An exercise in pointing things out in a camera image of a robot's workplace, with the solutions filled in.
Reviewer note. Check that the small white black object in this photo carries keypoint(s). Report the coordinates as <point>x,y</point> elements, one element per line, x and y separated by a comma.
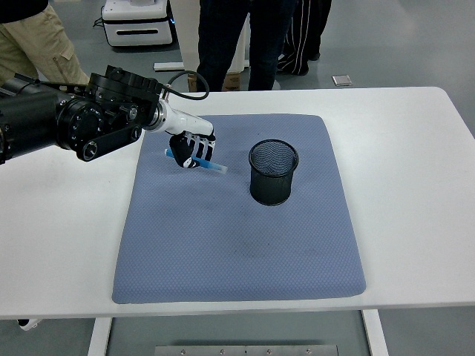
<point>29,325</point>

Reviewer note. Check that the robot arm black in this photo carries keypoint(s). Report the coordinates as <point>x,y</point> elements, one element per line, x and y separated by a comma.
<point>33,122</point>

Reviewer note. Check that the blue-grey textured mat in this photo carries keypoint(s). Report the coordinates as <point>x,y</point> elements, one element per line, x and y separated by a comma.
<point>222,252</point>

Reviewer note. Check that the white table leg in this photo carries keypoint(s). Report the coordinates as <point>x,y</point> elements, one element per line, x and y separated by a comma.
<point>375,333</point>
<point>99,339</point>

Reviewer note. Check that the metal floor socket plate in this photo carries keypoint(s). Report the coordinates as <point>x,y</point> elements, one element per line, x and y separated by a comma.
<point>341,81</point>

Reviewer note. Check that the person in striped trousers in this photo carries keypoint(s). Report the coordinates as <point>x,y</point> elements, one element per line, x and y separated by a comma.
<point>300,44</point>

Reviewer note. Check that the person in dark jeans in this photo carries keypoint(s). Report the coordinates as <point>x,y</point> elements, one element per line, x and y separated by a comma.
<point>222,37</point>

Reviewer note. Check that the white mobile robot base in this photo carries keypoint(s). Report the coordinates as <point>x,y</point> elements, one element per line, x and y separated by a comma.
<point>133,33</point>

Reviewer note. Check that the person in khaki trousers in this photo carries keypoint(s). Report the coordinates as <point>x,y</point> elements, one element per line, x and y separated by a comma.
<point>33,41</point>

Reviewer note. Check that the blue marker pen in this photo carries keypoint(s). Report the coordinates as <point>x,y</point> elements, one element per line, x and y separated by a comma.
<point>217,168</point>

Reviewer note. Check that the white stand foot bar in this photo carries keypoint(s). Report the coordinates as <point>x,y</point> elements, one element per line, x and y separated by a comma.
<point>168,66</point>

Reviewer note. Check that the black mesh pen holder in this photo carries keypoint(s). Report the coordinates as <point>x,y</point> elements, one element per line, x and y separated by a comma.
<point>272,185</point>

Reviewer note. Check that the cardboard box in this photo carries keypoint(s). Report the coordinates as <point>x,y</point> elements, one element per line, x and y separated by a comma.
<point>232,82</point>

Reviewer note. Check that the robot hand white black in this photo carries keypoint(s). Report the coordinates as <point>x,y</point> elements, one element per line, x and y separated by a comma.
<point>189,124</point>

